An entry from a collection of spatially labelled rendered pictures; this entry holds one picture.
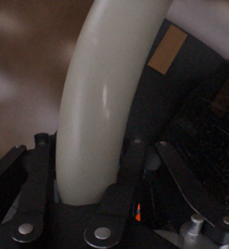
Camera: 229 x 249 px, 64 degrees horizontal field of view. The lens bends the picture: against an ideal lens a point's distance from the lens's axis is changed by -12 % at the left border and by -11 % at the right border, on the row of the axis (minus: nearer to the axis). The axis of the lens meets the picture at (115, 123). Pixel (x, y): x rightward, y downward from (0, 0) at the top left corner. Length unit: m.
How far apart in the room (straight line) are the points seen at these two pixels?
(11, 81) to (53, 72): 0.28
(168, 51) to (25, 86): 0.80
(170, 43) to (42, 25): 0.69
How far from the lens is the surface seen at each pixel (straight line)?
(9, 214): 0.98
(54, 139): 0.16
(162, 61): 1.05
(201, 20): 1.17
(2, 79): 1.31
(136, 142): 0.15
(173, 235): 0.55
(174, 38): 1.07
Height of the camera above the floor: 1.06
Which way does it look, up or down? 76 degrees down
